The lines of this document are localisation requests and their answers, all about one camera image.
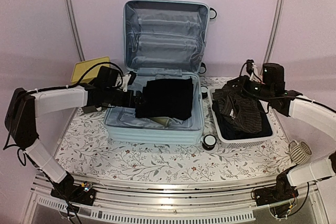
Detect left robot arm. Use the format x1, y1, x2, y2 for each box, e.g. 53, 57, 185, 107
4, 66, 139, 201

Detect black striped garment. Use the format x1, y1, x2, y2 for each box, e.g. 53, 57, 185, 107
212, 88, 257, 119

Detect striped woven cup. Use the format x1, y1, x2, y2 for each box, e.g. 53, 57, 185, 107
289, 140, 312, 165

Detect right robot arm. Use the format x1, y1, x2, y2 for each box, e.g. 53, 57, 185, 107
227, 60, 335, 206

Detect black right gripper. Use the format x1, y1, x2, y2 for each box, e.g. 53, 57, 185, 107
226, 75, 274, 102

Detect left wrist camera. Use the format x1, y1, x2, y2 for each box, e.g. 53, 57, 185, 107
121, 71, 137, 92

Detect right wall aluminium post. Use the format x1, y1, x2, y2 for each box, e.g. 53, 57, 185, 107
263, 0, 285, 63

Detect floral white tablecloth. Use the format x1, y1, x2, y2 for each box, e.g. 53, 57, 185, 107
54, 77, 300, 183

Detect light blue hard-shell suitcase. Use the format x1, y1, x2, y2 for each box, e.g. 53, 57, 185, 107
104, 0, 211, 145

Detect dark navy garment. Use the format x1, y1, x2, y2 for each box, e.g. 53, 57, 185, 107
212, 100, 273, 140

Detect left wall aluminium post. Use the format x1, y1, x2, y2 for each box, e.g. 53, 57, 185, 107
64, 0, 85, 61

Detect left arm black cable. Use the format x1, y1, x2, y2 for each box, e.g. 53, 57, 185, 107
73, 62, 124, 88

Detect wall aluminium post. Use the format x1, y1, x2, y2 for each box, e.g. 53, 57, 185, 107
263, 0, 285, 63
64, 0, 85, 61

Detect aluminium front rail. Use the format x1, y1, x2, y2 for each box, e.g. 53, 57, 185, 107
28, 173, 323, 222

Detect gold cap glass bottle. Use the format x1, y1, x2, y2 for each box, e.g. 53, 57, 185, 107
151, 117, 171, 127

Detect yellow white drawer organizer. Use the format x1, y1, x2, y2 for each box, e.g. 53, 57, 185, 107
71, 56, 113, 114

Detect black trousers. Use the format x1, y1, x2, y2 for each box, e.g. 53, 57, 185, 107
135, 78, 194, 121

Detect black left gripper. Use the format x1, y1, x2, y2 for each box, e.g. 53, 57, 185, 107
105, 87, 149, 109

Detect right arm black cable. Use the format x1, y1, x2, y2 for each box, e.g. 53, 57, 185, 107
238, 62, 253, 96

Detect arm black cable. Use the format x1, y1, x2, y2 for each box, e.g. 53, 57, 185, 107
238, 62, 253, 96
73, 62, 124, 88

